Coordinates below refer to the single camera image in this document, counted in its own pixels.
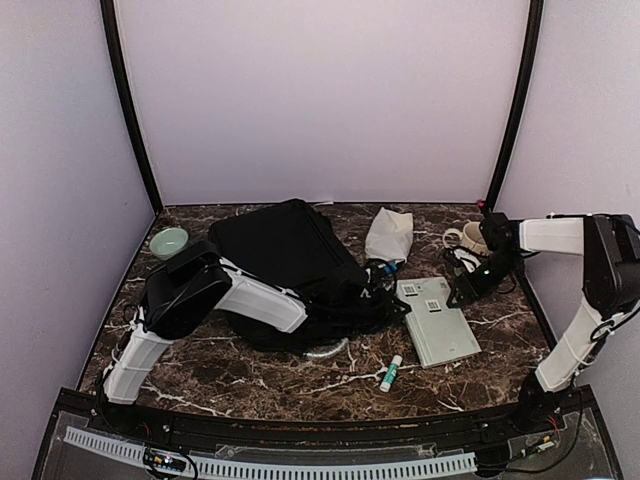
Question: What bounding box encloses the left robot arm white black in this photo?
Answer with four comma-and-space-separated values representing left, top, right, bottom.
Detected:
96, 241, 411, 436

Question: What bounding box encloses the black marker blue cap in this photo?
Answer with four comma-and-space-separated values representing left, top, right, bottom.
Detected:
372, 261, 399, 276

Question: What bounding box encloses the white tissue paper bag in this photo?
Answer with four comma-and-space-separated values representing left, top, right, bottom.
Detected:
365, 207, 414, 262

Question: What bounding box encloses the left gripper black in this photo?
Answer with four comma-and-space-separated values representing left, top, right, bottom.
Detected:
334, 288, 412, 334

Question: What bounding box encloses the left black frame post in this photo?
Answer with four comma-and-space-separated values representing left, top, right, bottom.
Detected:
99, 0, 164, 216

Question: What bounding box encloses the black student backpack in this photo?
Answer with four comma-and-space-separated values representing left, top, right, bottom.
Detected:
208, 199, 383, 355

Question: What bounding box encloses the green white glue stick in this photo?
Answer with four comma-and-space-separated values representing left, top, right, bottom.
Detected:
379, 355, 403, 393

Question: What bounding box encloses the black frame post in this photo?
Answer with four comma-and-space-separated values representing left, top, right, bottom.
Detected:
482, 0, 544, 214
99, 0, 164, 216

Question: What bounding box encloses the grey shrink-wrapped notebook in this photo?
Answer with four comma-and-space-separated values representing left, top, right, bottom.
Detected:
396, 277, 481, 369

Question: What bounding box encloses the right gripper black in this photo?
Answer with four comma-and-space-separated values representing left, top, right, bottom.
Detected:
447, 251, 524, 308

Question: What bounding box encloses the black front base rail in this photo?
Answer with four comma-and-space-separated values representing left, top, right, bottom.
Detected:
54, 384, 596, 454

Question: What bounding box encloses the pale green ceramic bowl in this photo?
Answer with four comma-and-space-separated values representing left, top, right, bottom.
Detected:
149, 227, 189, 261

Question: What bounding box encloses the cream patterned mug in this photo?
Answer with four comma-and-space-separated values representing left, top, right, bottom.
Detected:
442, 222, 490, 256

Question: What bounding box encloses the right black frame post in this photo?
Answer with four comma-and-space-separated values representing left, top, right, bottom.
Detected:
482, 0, 544, 214

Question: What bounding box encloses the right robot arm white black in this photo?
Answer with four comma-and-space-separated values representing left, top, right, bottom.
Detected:
447, 212, 639, 434

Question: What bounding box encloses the white slotted cable duct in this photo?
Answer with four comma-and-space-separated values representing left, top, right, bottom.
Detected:
63, 425, 477, 480

